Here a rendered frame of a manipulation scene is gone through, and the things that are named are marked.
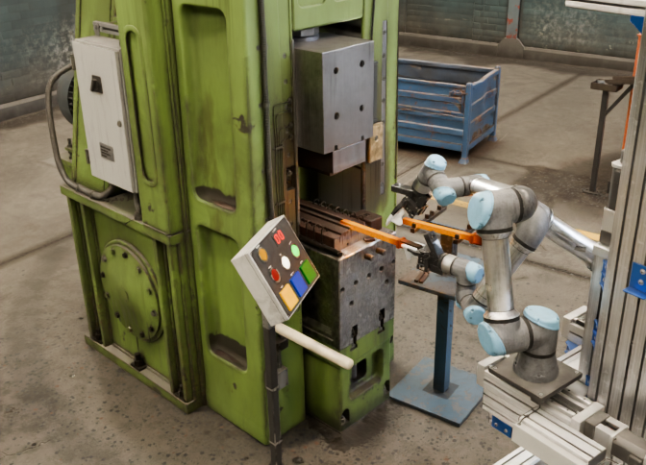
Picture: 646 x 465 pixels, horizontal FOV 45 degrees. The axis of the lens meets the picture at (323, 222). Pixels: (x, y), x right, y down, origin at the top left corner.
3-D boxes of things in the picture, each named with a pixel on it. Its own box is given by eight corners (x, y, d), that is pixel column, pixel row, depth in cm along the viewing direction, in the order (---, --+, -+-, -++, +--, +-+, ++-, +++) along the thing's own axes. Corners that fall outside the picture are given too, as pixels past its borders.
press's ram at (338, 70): (386, 132, 329) (387, 36, 312) (324, 155, 303) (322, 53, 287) (315, 113, 355) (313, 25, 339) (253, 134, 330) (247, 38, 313)
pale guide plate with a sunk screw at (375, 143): (383, 158, 352) (383, 122, 345) (369, 163, 346) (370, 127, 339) (379, 157, 353) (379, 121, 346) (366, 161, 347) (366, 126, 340)
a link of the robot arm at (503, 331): (534, 354, 250) (522, 187, 243) (493, 363, 246) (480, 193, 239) (515, 345, 261) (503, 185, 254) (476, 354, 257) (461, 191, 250)
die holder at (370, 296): (394, 317, 362) (396, 231, 344) (339, 351, 338) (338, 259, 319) (310, 279, 398) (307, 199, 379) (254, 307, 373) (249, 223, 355)
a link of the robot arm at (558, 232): (620, 294, 293) (509, 225, 279) (606, 276, 306) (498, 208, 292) (641, 270, 289) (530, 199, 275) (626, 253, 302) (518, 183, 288)
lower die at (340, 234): (365, 237, 338) (365, 220, 335) (334, 253, 325) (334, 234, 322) (297, 212, 365) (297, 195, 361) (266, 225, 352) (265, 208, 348)
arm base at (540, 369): (567, 372, 262) (571, 347, 258) (539, 388, 253) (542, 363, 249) (532, 352, 273) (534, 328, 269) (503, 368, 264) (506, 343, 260)
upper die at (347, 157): (365, 160, 324) (365, 139, 320) (333, 174, 311) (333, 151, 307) (295, 140, 350) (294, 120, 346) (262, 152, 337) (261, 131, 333)
